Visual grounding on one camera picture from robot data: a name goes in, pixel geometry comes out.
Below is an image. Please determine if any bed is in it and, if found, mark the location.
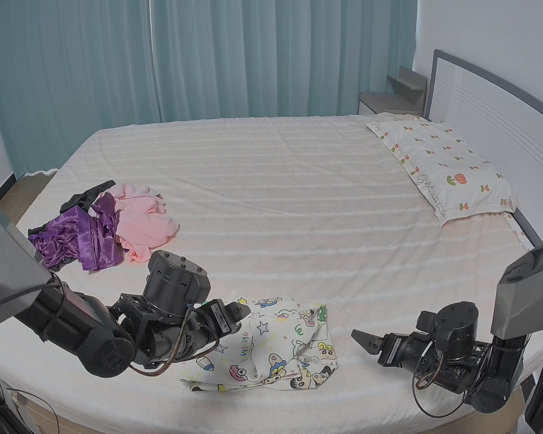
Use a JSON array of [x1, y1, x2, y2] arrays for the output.
[[0, 49, 543, 434]]

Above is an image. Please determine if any black garment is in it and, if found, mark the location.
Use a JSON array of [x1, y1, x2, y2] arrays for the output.
[[27, 180, 117, 238]]

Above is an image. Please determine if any pink garment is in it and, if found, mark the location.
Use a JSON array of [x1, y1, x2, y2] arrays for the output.
[[100, 183, 181, 263]]

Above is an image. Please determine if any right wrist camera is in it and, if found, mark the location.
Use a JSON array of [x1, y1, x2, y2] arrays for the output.
[[416, 311, 438, 334]]

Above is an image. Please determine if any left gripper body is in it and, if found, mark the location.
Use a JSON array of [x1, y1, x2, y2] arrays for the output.
[[181, 300, 252, 356]]

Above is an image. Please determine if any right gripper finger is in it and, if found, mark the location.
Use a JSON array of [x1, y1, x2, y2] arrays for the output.
[[351, 329, 383, 355]]

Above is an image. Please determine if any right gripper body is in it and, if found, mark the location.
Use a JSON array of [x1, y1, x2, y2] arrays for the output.
[[379, 332, 435, 374]]

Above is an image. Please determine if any grey bedside table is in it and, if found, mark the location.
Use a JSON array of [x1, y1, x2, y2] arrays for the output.
[[359, 65, 428, 116]]

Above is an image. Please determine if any white printed pyjama top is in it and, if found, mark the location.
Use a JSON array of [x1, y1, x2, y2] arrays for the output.
[[179, 294, 340, 392]]

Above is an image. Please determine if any black cable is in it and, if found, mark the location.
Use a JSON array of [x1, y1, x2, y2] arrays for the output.
[[410, 364, 475, 419]]

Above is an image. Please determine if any blue-green curtain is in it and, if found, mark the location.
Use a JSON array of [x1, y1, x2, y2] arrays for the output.
[[149, 0, 419, 121], [0, 0, 157, 177]]

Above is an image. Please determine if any purple satin garment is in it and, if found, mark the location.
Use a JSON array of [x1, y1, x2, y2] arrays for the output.
[[28, 194, 125, 271]]

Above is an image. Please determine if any white printed pillow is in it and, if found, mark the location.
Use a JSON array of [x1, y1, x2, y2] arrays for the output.
[[366, 112, 516, 227], [502, 212, 535, 250]]

